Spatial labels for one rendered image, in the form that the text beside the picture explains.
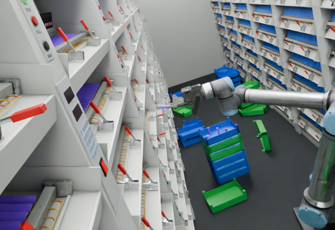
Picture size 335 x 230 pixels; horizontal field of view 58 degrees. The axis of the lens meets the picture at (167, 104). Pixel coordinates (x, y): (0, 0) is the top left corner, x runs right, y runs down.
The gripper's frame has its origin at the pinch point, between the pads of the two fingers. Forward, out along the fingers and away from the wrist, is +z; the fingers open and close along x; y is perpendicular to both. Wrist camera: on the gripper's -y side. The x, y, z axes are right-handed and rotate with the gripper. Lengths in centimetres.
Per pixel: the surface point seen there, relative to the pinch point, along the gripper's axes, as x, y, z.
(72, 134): 113, 42, 11
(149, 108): -27.1, -6.7, 15.2
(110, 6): -27, 61, 16
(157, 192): 61, -10, 12
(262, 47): -163, -26, -106
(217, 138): -62, -62, -25
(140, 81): -27.1, 12.7, 15.0
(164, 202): 44, -29, 15
